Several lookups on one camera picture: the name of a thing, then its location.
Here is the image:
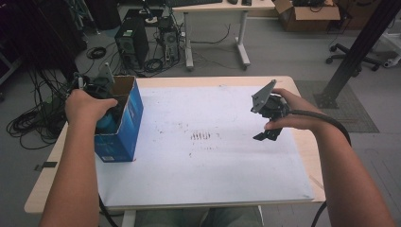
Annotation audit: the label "small black computer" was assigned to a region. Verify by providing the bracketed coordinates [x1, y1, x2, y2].
[157, 17, 182, 63]

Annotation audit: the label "black metal stand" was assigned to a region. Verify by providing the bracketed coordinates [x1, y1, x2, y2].
[312, 0, 401, 110]

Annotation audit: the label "black keyboard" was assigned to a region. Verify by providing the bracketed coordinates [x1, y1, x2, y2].
[165, 0, 223, 8]

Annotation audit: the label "grey floor mat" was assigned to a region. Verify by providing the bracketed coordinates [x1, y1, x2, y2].
[294, 79, 380, 134]

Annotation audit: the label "person's right hand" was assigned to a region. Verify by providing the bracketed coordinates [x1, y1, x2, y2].
[264, 88, 320, 131]

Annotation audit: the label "blue cardboard box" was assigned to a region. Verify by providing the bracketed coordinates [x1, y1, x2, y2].
[94, 75, 145, 164]

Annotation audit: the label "coiled black cable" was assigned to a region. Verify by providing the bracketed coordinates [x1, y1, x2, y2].
[85, 45, 108, 61]

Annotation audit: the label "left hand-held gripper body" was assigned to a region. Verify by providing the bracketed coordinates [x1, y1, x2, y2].
[74, 61, 128, 126]

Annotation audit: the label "left hand-held gripper cable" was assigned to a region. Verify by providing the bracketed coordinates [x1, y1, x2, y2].
[97, 194, 120, 227]

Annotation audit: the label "white paper sheet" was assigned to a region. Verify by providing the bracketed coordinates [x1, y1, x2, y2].
[94, 85, 316, 209]

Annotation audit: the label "large black computer tower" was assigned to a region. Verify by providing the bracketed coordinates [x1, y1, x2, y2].
[113, 16, 150, 70]

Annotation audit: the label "person's grey-green pants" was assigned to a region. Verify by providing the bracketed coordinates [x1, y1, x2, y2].
[135, 206, 264, 227]

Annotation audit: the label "bundle of black floor cables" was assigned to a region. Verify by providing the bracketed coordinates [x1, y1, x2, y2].
[6, 69, 70, 151]

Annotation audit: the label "right hand-held gripper cable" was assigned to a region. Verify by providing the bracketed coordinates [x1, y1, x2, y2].
[285, 108, 353, 227]

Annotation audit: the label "white-legged desk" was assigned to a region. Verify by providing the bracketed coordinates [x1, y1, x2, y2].
[171, 0, 277, 71]

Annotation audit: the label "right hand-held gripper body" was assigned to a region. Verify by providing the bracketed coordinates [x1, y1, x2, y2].
[250, 79, 291, 131]

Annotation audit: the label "black office chair base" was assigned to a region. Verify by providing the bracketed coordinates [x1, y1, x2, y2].
[325, 43, 383, 72]

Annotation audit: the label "person's left hand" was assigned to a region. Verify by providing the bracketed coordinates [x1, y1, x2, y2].
[64, 89, 118, 128]

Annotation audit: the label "hand-held gripper cable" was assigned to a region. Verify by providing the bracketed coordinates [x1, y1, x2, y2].
[285, 108, 353, 227]
[97, 194, 120, 227]

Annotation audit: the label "black tape strip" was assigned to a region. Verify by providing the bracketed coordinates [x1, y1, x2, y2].
[33, 161, 59, 172]

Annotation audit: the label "brown cardboard box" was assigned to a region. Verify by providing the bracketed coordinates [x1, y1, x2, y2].
[272, 0, 342, 33]

